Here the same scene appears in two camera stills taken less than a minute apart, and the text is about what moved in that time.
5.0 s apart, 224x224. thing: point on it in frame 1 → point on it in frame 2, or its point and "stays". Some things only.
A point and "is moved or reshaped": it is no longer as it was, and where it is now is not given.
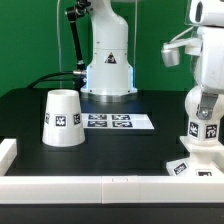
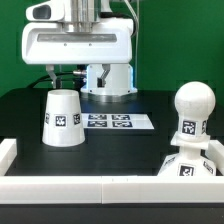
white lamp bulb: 203,131 is moved or reshaped
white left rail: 8,152 stays
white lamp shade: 63,121 stays
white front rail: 121,189 stays
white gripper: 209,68 → 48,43
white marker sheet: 98,121 stays
